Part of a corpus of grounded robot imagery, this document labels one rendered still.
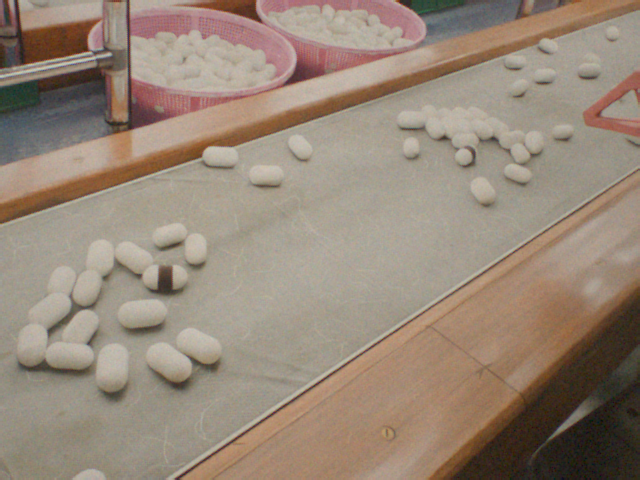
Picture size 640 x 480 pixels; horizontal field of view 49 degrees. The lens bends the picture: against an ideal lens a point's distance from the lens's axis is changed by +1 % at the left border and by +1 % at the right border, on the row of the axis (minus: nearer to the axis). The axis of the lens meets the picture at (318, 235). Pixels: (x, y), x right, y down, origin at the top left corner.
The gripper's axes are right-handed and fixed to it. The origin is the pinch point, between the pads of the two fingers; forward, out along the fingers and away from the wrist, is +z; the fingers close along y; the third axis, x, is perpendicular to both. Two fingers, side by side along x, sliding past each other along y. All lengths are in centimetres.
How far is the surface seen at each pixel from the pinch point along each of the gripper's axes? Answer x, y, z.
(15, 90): -25, 31, 56
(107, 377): 4, 50, 13
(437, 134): -2.4, -1.7, 20.2
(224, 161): -7.7, 24.7, 27.0
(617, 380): 69, -74, 50
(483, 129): -1.1, -7.2, 17.6
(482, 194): 4.6, 5.5, 11.2
